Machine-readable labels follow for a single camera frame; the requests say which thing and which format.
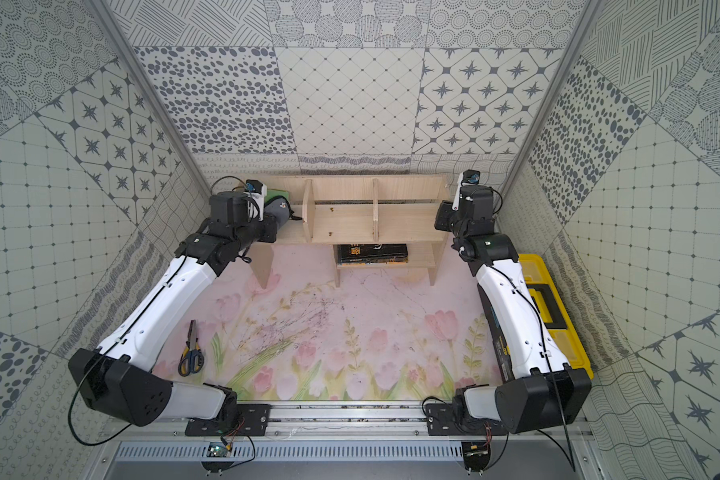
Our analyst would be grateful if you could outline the grey green cleaning cloth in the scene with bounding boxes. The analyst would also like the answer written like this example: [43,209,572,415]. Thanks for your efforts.
[264,189,294,228]

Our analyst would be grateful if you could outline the light wooden bookshelf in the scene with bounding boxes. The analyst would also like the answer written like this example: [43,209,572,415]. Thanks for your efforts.
[261,174,449,284]

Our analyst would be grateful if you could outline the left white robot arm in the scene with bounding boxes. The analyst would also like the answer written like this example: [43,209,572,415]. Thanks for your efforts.
[68,181,293,434]

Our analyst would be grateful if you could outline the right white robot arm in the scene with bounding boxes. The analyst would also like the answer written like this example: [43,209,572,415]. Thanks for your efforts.
[435,180,591,433]

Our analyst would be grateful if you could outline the yellow black toolbox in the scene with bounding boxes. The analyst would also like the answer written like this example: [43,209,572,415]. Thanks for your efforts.
[479,253,595,380]

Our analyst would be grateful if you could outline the black book on shelf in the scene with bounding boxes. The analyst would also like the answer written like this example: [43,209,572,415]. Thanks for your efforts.
[337,244,409,264]

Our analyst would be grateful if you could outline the floral pink table mat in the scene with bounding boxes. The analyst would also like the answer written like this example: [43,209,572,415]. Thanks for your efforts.
[154,244,501,401]

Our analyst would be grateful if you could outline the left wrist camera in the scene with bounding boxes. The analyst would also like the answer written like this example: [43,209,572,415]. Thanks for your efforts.
[245,179,267,202]

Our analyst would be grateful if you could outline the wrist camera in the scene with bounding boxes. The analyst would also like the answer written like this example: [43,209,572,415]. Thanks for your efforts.
[245,179,267,202]
[452,169,480,211]

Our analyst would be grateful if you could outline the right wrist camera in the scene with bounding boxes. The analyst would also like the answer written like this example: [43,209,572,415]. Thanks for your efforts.
[452,169,480,211]

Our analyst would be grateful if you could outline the yellow handled scissors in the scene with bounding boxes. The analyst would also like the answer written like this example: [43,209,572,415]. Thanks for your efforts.
[177,320,205,377]

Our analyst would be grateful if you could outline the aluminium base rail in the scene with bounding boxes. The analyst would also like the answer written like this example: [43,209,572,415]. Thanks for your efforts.
[94,401,595,473]

